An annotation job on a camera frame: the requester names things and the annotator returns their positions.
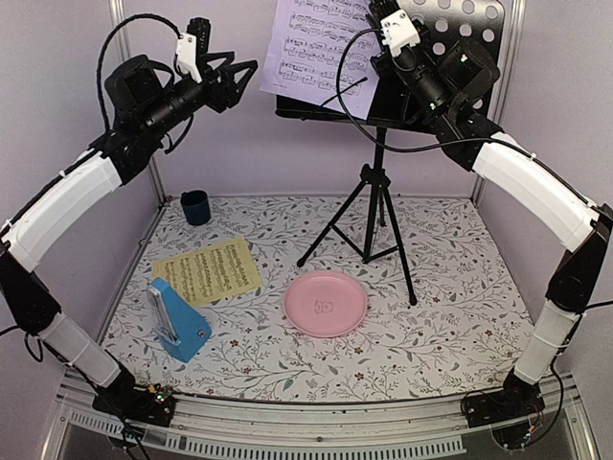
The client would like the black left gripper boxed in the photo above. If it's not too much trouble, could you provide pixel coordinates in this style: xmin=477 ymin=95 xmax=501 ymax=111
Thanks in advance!
xmin=142 ymin=51 xmax=260 ymax=137

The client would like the black music stand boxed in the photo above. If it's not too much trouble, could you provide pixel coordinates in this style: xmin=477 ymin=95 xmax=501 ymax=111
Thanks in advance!
xmin=297 ymin=20 xmax=501 ymax=279

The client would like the purple sheet music page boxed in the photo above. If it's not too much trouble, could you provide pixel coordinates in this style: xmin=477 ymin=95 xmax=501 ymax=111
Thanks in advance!
xmin=260 ymin=0 xmax=378 ymax=120

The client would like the yellow sheet music page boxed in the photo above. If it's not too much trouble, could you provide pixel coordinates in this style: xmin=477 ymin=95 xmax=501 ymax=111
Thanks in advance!
xmin=151 ymin=237 xmax=262 ymax=307

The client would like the blue metronome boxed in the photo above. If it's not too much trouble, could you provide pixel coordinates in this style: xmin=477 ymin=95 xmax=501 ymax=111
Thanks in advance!
xmin=147 ymin=278 xmax=212 ymax=363

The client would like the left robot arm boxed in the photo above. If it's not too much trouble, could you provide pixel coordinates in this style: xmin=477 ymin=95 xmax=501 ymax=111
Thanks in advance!
xmin=1 ymin=52 xmax=259 ymax=416

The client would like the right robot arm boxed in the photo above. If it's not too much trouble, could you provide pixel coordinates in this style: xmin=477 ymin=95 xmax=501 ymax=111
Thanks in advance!
xmin=373 ymin=38 xmax=612 ymax=418

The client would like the dark blue cup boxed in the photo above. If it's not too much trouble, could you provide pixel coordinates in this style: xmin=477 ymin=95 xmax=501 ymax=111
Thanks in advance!
xmin=180 ymin=190 xmax=211 ymax=226

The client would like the floral table mat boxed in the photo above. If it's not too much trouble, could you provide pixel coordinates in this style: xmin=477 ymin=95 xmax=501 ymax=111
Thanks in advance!
xmin=103 ymin=196 xmax=533 ymax=403

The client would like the pink plate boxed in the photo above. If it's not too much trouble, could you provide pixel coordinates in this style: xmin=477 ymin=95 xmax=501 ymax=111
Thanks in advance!
xmin=283 ymin=270 xmax=368 ymax=338

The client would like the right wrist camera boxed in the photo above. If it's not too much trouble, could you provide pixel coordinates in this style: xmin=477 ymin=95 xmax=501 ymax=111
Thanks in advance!
xmin=368 ymin=0 xmax=420 ymax=58

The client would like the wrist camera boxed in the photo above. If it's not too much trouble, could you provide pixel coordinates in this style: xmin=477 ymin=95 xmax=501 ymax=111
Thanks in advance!
xmin=174 ymin=17 xmax=211 ymax=83
xmin=368 ymin=0 xmax=420 ymax=58

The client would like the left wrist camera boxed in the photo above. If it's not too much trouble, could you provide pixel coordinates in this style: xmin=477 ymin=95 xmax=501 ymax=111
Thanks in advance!
xmin=174 ymin=17 xmax=211 ymax=83

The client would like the right aluminium frame post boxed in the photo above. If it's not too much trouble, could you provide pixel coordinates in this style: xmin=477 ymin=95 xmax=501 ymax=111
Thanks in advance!
xmin=471 ymin=0 xmax=527 ymax=202

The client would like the aluminium frame post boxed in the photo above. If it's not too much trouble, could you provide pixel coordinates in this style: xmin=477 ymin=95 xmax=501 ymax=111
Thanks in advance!
xmin=471 ymin=0 xmax=527 ymax=202
xmin=106 ymin=1 xmax=166 ymax=207

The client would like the left aluminium frame post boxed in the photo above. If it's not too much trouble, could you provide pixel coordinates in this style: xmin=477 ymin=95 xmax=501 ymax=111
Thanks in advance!
xmin=106 ymin=1 xmax=166 ymax=207

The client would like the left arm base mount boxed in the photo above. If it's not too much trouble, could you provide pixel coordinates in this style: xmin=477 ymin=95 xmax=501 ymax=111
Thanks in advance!
xmin=92 ymin=370 xmax=176 ymax=427

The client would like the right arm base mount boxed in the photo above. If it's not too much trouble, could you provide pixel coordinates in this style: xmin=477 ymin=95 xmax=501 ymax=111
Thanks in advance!
xmin=460 ymin=375 xmax=545 ymax=451

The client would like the aluminium front rail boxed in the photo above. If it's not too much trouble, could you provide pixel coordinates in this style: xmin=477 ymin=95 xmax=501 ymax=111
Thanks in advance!
xmin=41 ymin=372 xmax=601 ymax=459

